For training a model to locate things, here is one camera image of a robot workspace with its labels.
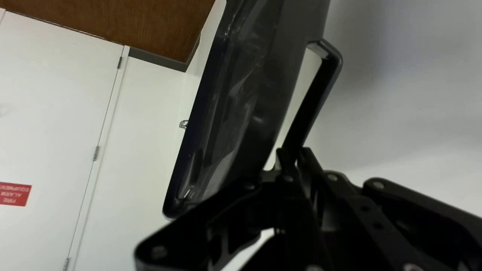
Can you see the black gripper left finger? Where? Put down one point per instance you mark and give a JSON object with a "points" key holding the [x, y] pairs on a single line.
{"points": [[211, 220]]}

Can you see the silver door hinge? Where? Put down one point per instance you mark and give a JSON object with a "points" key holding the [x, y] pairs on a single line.
{"points": [[119, 62], [95, 152]]}

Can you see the red wall sign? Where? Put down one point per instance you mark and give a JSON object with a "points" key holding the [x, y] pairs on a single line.
{"points": [[15, 193]]}

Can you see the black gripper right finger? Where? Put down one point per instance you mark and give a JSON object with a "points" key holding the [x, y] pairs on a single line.
{"points": [[400, 220]]}

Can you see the white door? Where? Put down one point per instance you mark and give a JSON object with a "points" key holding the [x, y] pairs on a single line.
{"points": [[140, 175]]}

